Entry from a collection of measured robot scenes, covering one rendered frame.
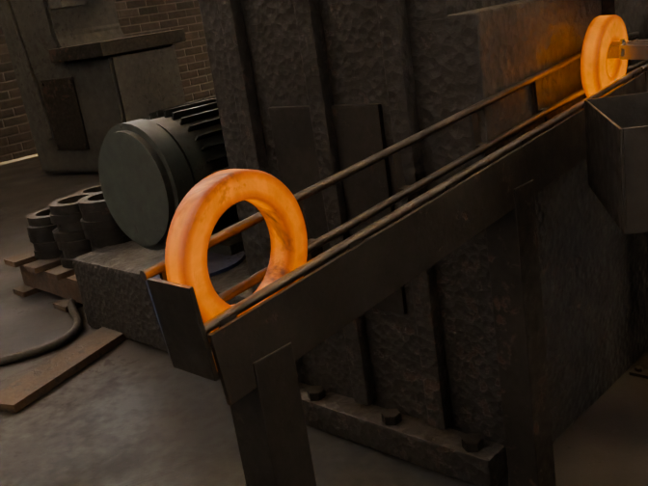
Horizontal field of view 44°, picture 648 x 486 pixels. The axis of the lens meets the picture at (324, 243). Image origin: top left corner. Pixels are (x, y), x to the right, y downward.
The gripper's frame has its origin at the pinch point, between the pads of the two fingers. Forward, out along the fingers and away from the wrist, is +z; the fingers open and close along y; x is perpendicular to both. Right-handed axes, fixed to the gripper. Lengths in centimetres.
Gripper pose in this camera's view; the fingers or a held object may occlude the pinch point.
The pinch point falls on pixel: (605, 49)
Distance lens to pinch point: 159.2
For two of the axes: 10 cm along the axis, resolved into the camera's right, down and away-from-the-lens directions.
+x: -1.1, -9.4, -3.2
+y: 6.7, -3.1, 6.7
